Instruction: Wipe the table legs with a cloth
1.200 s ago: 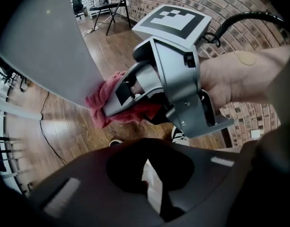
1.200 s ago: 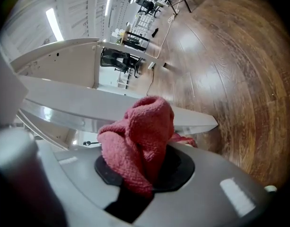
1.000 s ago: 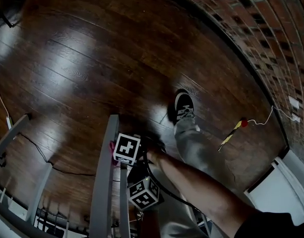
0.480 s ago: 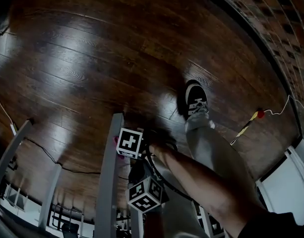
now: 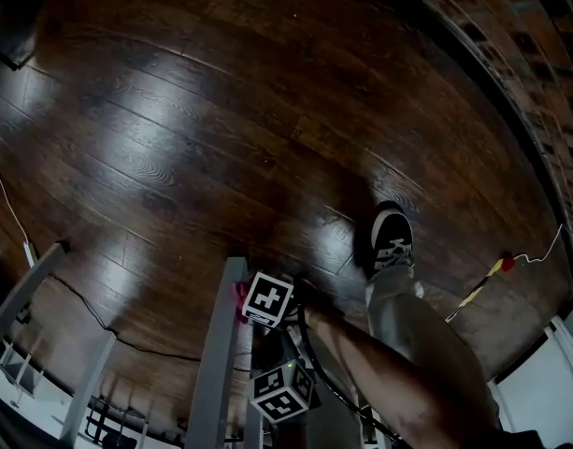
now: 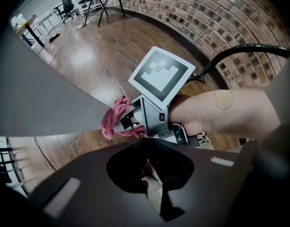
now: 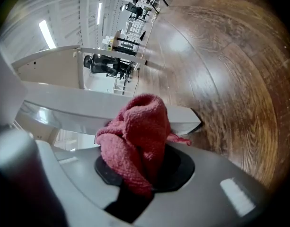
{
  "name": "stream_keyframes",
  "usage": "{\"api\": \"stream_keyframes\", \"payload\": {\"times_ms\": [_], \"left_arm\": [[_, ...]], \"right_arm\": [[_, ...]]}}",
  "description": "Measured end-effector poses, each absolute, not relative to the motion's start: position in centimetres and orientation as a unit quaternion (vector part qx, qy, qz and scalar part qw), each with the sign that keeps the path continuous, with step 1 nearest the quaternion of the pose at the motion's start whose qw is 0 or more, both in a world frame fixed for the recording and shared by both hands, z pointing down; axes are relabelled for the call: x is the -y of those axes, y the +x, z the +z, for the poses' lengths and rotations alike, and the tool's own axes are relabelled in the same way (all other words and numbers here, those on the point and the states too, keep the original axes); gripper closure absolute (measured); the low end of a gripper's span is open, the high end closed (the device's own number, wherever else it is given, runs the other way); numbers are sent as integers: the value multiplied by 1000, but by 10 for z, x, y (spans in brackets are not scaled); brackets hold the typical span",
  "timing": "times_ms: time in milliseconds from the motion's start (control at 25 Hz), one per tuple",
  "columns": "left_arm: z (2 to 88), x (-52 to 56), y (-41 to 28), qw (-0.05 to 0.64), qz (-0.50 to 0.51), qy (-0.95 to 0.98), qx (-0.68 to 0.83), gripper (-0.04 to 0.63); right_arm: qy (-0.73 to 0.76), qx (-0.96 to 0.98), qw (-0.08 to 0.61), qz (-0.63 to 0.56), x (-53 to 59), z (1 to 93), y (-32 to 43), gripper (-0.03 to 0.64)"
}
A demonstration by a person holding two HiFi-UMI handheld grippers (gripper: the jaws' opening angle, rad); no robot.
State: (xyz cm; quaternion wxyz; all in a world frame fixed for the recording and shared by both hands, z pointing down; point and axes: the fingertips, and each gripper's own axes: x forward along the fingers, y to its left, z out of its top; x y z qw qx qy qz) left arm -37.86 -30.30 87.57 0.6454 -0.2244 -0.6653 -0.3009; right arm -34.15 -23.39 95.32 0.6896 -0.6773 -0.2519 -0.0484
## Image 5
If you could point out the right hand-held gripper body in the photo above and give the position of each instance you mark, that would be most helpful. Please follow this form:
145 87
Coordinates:
267 299

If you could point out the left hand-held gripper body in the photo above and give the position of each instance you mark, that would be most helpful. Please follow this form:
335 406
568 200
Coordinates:
281 391

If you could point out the pink cloth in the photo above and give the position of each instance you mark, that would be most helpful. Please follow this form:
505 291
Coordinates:
239 293

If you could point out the person's right forearm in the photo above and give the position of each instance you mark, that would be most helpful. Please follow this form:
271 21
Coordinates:
398 381

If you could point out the white table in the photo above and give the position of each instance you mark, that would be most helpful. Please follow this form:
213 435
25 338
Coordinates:
216 367

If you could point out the person's right shoe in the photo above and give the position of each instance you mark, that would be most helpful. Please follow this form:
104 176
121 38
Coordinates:
391 232

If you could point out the white power strip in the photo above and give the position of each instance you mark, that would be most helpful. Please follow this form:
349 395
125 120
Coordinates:
29 254

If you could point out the white equipment rack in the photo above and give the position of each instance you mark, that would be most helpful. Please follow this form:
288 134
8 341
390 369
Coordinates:
33 405

